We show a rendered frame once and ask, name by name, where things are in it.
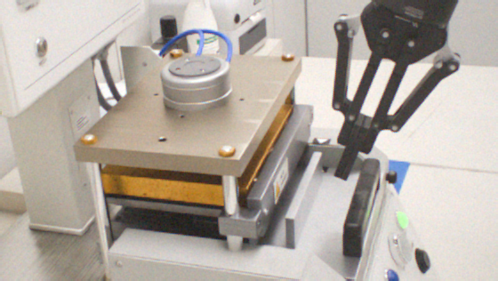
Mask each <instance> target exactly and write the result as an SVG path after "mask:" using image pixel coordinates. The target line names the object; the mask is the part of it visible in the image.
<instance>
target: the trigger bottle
mask: <svg viewBox="0 0 498 281"><path fill-rule="evenodd" d="M210 7H211V5H210V2H209V0H190V2H189V4H188V7H187V9H186V11H185V15H183V22H182V26H181V33H182V32H185V31H187V30H190V29H210V30H214V31H217V24H216V21H215V19H214V16H213V12H212V10H211V8H210ZM204 37H205V42H204V47H203V51H202V54H220V45H219V44H218V37H217V36H216V35H212V34H204ZM187 38H188V41H189V44H190V48H191V53H197V50H198V47H199V44H200V36H199V34H194V35H190V36H187Z"/></svg>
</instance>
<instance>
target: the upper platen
mask: <svg viewBox="0 0 498 281"><path fill-rule="evenodd" d="M292 114H293V105H289V104H283V105H282V106H281V109H280V110H279V111H278V113H277V115H276V116H275V117H274V120H273V122H272V123H271V125H270V127H269V129H268V131H267V133H266V134H264V136H263V138H262V140H261V143H260V145H259V146H258V148H257V149H256V150H255V152H254V155H253V156H252V157H251V159H250V161H249V162H248V164H247V167H246V168H245V170H244V172H243V173H241V176H240V177H237V184H238V195H239V207H246V208H247V201H246V199H247V196H248V194H249V193H250V191H251V189H252V187H253V185H254V183H255V182H256V181H257V179H258V177H259V174H260V172H261V170H262V168H263V166H264V164H266V162H267V160H268V159H269V156H270V154H271V151H272V149H273V148H274V147H275V145H276V143H277V141H278V139H279V138H280V136H281V134H282V132H283V130H284V128H285V126H286V124H288V122H289V120H290V117H291V116H292ZM102 174H103V180H104V181H105V186H106V192H107V197H108V204H109V205H123V206H131V207H140V208H148V210H157V211H165V212H174V213H189V214H197V215H205V216H213V217H218V215H220V213H221V211H222V208H223V206H224V203H223V192H222V181H221V174H210V173H191V172H181V171H171V170H160V169H151V168H140V167H131V166H121V165H106V166H105V168H103V169H102Z"/></svg>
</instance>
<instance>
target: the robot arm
mask: <svg viewBox="0 0 498 281"><path fill-rule="evenodd" d="M458 3H459V0H372V1H371V2H370V3H369V4H368V5H367V6H366V7H365V8H364V9H362V12H361V13H359V14H355V15H350V16H348V15H347V14H340V15H339V16H338V18H337V21H336V22H335V23H334V25H333V28H334V32H335V35H336V39H337V43H338V47H337V57H336V67H335V77H334V85H333V104H331V106H333V110H335V111H339V112H341V113H342V115H343V116H344V118H345V120H344V123H342V125H341V129H340V132H339V134H338V137H337V144H340V145H342V146H345V149H344V151H343V154H341V158H340V161H339V163H338V166H337V168H336V171H335V173H334V177H336V178H339V179H341V180H344V181H347V179H348V178H349V173H350V171H351V169H352V166H354V164H355V161H356V159H357V155H358V153H359V151H360V153H362V154H366V155H369V154H370V153H371V150H372V148H373V146H374V143H375V142H376V140H377V137H378V135H379V133H380V132H382V131H391V132H393V133H397V132H400V131H401V128H402V127H403V126H404V125H405V123H407V122H408V121H409V120H410V117H411V116H412V115H413V114H414V112H415V111H417V110H418V109H419V107H420V106H421V105H422V104H423V102H424V101H425V100H426V99H428V98H429V95H430V94H431V93H432V91H433V90H434V89H435V88H436V87H438V84H439V83H440V82H441V81H442V80H444V79H445V78H448V77H450V75H452V74H453V73H454V72H456V71H458V70H459V69H460V63H461V56H460V54H459V53H458V52H453V51H452V50H451V49H450V47H449V46H448V45H447V44H446V41H447V27H448V24H449V21H450V19H451V17H452V15H453V13H454V9H456V6H457V4H458ZM359 26H362V28H363V29H364V31H363V32H365V38H366V41H367V44H368V47H369V49H370V51H371V55H370V58H369V60H368V62H367V65H366V68H365V72H363V74H362V77H361V79H360V82H359V84H358V88H357V91H356V93H355V96H353V99H352V101H351V100H349V99H348V88H349V71H350V62H351V54H352V45H353V44H354V37H355V36H356V35H357V33H358V27H359ZM434 52H438V55H436V56H435V57H434V59H433V66H432V67H431V68H430V70H429V71H428V72H426V73H425V75H424V77H423V78H422V80H421V81H420V82H419V83H418V84H417V85H416V86H415V87H414V89H413V90H412V91H411V92H410V94H409V95H408V96H407V98H406V99H405V100H404V101H403V102H402V104H401V105H400V106H399V107H398V110H397V111H395V112H394V114H393V115H390V114H388V113H389V111H390V106H391V104H392V102H393V100H394V98H395V95H397V92H398V89H399V86H400V84H401V82H402V80H403V77H404V74H405V72H406V71H407V69H408V67H409V66H411V64H414V63H415V62H418V61H420V60H422V59H424V58H427V57H429V56H430V55H431V54H432V53H434ZM382 59H385V60H391V61H393V62H394V63H395V65H394V67H393V69H392V71H391V73H390V78H389V80H388V83H387V84H386V88H384V90H383V92H382V96H381V99H380V101H379V103H378V106H377V109H376V111H374V113H373V116H368V115H364V114H362V113H360V111H361V108H362V106H363V104H364V101H365V100H366V96H367V94H368V93H369V90H370V88H371V84H372V82H373V80H374V78H375V77H376V73H377V71H378V69H379V67H380V65H381V61H382Z"/></svg>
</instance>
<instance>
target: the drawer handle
mask: <svg viewBox="0 0 498 281"><path fill-rule="evenodd" d="M380 186H381V164H380V160H379V159H377V158H370V157H368V158H366V159H365V161H363V164H362V167H361V170H360V173H359V176H358V179H357V186H356V188H355V191H354V194H352V198H351V200H350V203H349V210H348V212H347V215H346V219H345V222H344V224H343V235H342V244H343V255H344V256H352V257H359V258H360V257H361V256H363V252H364V234H365V227H366V224H367V221H368V216H369V213H370V210H371V205H372V202H373V199H374V195H375V191H376V190H379V189H380Z"/></svg>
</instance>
